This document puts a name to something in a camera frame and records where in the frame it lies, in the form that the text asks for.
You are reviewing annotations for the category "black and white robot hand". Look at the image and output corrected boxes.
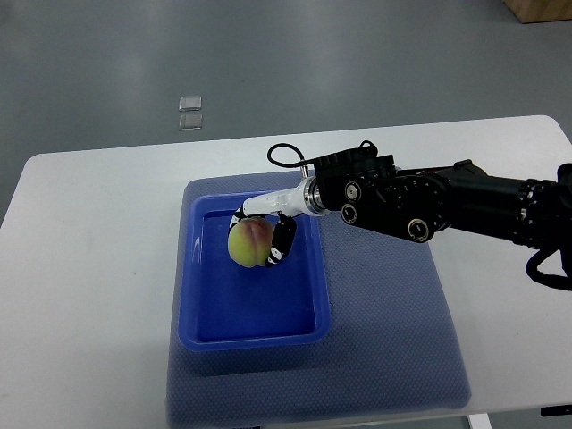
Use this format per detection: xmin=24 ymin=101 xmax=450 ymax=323
xmin=228 ymin=178 xmax=312 ymax=268

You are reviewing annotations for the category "green and red peach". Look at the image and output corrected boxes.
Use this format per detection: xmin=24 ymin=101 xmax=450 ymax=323
xmin=227 ymin=217 xmax=274 ymax=268

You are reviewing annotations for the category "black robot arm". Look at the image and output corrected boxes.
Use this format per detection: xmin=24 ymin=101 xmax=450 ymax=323
xmin=294 ymin=140 xmax=571 ymax=291

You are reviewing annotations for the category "lower metal floor plate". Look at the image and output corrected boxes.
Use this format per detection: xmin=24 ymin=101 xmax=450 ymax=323
xmin=179 ymin=113 xmax=203 ymax=131

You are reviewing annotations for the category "metal floor plate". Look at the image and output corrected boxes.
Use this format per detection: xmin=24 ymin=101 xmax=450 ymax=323
xmin=178 ymin=96 xmax=202 ymax=112
xmin=179 ymin=113 xmax=203 ymax=131

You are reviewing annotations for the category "upper metal floor plate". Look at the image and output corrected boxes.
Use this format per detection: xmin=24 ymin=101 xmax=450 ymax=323
xmin=178 ymin=96 xmax=202 ymax=112

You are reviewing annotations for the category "blue plastic tray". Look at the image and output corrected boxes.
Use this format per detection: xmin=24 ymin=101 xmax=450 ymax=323
xmin=177 ymin=192 xmax=332 ymax=352

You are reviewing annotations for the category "blue-grey textured mat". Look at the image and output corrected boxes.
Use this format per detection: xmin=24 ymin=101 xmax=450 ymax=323
xmin=166 ymin=172 xmax=471 ymax=428

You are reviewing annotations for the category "white table leg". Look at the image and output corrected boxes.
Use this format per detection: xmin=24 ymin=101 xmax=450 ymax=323
xmin=467 ymin=413 xmax=492 ymax=429

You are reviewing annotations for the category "wooden box corner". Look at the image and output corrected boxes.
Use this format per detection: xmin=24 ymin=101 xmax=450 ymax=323
xmin=503 ymin=0 xmax=571 ymax=24

